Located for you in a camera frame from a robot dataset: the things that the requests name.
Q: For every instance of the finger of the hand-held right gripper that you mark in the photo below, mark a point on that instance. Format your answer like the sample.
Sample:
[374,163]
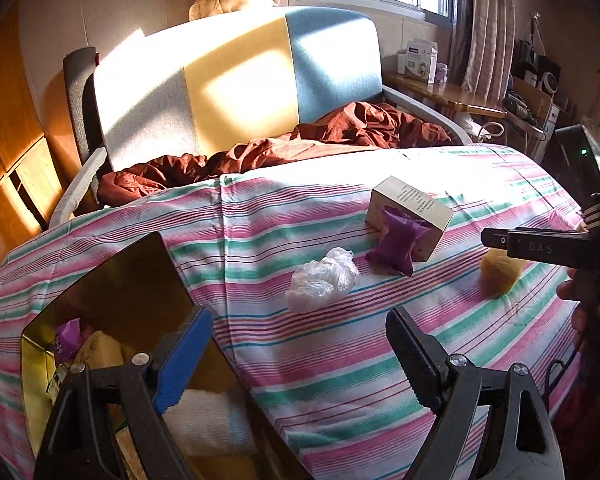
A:
[530,247]

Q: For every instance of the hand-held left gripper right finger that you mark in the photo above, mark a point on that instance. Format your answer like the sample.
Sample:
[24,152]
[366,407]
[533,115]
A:
[412,355]

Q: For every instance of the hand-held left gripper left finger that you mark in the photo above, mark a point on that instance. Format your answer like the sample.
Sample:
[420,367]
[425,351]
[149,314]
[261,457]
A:
[180,360]

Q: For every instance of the small yellow sponge block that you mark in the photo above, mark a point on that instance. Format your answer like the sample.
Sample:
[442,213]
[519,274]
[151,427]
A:
[500,275]

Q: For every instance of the white sock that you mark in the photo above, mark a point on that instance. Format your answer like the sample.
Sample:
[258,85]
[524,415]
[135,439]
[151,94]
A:
[210,425]

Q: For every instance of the large yellow wedge sponge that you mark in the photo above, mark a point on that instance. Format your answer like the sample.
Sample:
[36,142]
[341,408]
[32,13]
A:
[102,350]

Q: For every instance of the maroon gift box gold interior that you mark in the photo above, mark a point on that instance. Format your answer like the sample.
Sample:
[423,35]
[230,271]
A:
[130,285]

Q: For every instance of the purple snack packet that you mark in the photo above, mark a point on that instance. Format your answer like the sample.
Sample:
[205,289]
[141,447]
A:
[397,240]
[70,335]

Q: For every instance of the person's right hand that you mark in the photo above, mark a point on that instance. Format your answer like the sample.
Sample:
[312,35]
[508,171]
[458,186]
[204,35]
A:
[597,317]

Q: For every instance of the striped bed sheet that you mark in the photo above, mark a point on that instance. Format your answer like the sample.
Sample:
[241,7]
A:
[330,360]

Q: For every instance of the cluttered shelf unit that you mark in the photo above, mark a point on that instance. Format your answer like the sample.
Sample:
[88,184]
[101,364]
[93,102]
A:
[535,95]

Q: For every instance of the crumpled clear plastic bag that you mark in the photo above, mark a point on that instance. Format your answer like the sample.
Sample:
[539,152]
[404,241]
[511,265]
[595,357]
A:
[322,280]

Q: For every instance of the beige printed carton box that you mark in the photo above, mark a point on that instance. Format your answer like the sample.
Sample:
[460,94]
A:
[420,205]

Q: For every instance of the wooden side desk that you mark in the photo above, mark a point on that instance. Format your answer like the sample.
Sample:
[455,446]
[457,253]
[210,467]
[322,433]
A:
[450,97]

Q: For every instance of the striped brown curtain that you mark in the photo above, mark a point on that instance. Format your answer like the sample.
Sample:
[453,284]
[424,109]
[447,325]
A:
[485,30]

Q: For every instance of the small purple container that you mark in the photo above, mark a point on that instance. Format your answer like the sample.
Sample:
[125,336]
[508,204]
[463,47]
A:
[442,73]

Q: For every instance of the white product box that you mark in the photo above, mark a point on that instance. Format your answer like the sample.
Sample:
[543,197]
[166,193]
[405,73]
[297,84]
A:
[416,60]

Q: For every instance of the red-brown duvet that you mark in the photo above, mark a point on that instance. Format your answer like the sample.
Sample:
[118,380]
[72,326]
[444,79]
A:
[330,135]

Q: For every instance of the wooden wardrobe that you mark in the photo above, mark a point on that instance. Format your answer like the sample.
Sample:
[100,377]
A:
[10,160]

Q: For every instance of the grey mesh chair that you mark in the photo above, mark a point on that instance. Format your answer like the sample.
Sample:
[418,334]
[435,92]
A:
[80,100]

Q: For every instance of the padded bed headboard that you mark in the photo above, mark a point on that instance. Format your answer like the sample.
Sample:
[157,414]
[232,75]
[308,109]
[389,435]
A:
[230,75]

